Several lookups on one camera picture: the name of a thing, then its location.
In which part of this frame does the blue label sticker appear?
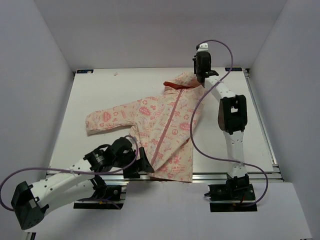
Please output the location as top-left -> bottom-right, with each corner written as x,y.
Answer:
224,67 -> 243,72
76,69 -> 94,74

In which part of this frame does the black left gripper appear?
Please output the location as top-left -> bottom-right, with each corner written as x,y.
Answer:
113,146 -> 154,179

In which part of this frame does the pink and cream printed jacket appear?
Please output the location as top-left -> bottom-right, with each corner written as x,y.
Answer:
85,72 -> 205,182

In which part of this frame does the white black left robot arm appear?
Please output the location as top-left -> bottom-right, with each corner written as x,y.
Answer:
11,136 -> 154,230

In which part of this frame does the blue label sticker left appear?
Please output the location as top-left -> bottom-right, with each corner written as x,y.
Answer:
76,69 -> 94,74

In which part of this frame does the aluminium table edge rail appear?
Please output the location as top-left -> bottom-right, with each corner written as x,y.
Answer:
46,169 -> 285,183

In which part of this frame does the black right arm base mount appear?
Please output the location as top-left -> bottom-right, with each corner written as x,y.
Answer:
204,174 -> 258,213

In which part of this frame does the blue label sticker right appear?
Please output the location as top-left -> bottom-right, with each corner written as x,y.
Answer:
224,67 -> 243,72

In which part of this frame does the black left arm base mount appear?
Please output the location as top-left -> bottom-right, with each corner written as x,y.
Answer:
73,185 -> 126,210

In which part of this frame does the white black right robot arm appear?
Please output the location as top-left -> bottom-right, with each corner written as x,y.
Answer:
193,43 -> 250,200

